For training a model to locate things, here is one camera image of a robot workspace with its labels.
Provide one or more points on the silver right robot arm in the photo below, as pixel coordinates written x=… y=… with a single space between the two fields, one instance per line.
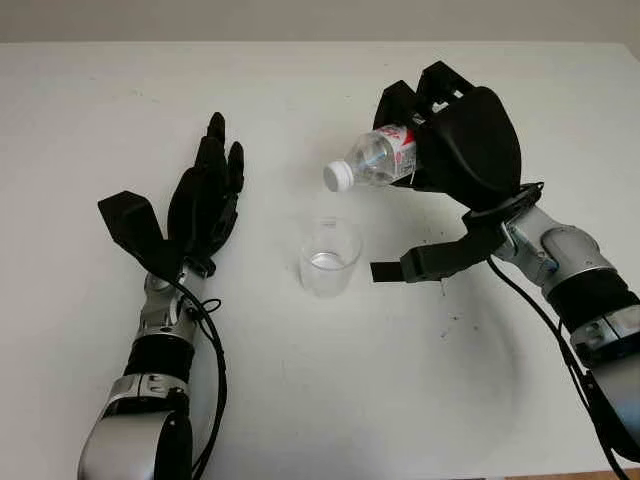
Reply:
x=575 y=255

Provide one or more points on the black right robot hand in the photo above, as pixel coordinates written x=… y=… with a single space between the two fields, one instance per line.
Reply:
x=480 y=145

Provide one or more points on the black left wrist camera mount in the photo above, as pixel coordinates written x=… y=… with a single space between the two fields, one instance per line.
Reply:
x=135 y=225

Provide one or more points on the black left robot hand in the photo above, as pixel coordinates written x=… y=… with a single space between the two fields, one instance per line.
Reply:
x=200 y=210

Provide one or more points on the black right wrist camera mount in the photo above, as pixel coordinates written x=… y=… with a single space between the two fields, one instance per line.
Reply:
x=440 y=257

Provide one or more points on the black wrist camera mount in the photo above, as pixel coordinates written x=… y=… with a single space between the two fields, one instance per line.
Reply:
x=440 y=257
x=135 y=225

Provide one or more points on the clear plastic water bottle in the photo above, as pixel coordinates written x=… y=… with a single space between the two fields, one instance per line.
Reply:
x=375 y=160

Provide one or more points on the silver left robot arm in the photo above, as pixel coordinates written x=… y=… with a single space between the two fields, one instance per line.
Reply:
x=130 y=440

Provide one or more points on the clear glass cup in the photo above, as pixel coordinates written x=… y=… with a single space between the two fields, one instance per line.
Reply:
x=330 y=270

